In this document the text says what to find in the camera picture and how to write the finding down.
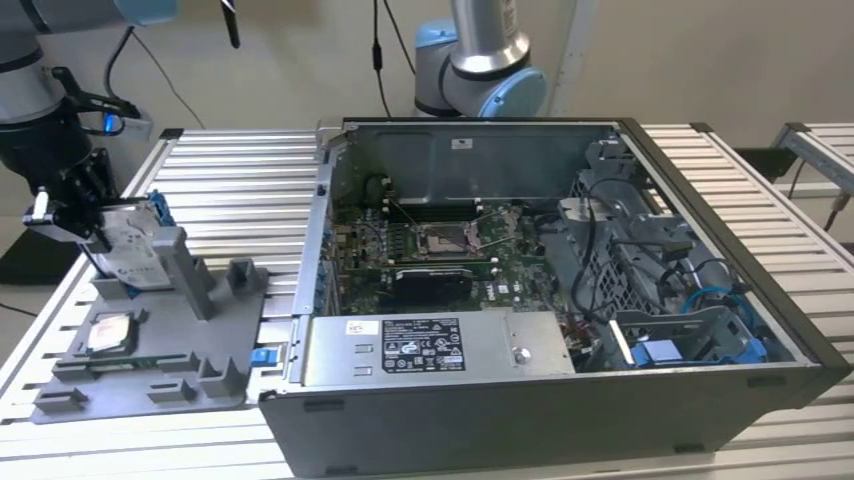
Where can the black stand base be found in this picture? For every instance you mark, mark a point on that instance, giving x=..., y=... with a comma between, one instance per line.
x=26, y=260

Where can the CPU socket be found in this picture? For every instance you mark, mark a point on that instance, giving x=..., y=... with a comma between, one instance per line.
x=440, y=241

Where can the disk bay with blue latch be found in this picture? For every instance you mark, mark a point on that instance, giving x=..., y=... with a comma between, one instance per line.
x=656, y=352

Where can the grey metal drive cage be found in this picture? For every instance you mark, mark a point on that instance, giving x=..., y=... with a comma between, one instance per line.
x=634, y=235

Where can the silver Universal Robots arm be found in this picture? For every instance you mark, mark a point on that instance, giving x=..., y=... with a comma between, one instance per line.
x=20, y=85

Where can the thin metal locking lever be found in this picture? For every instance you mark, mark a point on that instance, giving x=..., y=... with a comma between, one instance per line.
x=408, y=214

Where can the black graphics card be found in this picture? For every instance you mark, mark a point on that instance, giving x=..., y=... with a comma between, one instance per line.
x=429, y=289

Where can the grey parts rack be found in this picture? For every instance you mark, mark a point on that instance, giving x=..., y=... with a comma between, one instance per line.
x=167, y=345

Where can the green motherboard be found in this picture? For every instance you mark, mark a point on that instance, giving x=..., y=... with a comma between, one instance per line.
x=513, y=280

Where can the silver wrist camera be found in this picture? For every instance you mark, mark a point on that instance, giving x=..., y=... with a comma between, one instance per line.
x=49, y=227

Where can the black open PC case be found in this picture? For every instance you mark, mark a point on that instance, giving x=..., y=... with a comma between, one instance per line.
x=467, y=430

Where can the black RAM slot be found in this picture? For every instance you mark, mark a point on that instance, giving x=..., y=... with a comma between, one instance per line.
x=440, y=263
x=440, y=258
x=436, y=201
x=436, y=207

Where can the silver power supply unit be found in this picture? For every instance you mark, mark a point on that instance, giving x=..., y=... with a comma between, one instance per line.
x=347, y=360

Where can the blue case latch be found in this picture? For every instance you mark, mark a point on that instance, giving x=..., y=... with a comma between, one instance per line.
x=263, y=357

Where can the black box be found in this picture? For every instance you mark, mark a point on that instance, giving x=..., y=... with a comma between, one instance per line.
x=767, y=165

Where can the aluminium slat side table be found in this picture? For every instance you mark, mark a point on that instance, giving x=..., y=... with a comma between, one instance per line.
x=823, y=145

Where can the black antenna stick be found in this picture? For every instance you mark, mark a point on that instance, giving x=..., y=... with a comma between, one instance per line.
x=229, y=25

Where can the white camera with blue light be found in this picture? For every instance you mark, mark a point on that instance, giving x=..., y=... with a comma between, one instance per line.
x=127, y=127

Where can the silver CPU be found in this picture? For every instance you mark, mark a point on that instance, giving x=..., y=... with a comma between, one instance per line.
x=112, y=334

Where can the hard disk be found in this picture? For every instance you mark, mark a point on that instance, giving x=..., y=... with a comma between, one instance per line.
x=129, y=240

